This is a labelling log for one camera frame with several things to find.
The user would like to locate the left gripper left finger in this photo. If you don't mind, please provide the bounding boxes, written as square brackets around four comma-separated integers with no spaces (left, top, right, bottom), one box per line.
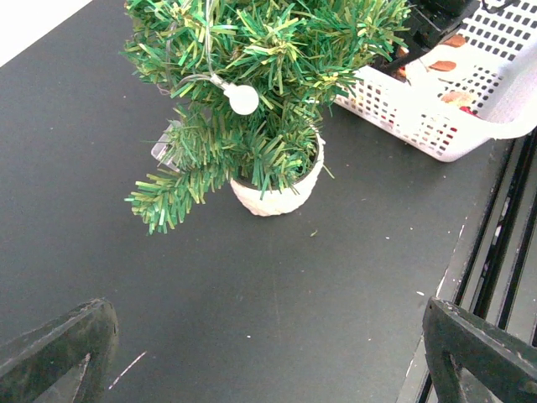
[1,298,118,402]

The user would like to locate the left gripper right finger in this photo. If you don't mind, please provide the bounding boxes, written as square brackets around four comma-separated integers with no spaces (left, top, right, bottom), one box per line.
[422,297,536,402]

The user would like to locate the snowman figurine ornament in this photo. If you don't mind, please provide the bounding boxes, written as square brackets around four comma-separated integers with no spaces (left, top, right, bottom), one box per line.
[394,34,475,113]

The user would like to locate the white plastic basket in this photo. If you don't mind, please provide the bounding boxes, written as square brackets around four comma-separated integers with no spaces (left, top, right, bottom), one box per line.
[336,1,536,162]

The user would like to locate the small green christmas tree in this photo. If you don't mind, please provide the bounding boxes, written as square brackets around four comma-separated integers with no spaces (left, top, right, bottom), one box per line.
[124,1,409,233]

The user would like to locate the string lights with battery box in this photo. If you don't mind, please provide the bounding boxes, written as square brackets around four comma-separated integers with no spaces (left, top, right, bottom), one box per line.
[151,1,259,172]

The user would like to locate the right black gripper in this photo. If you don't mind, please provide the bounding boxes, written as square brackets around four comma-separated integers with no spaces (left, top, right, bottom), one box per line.
[373,0,480,74]

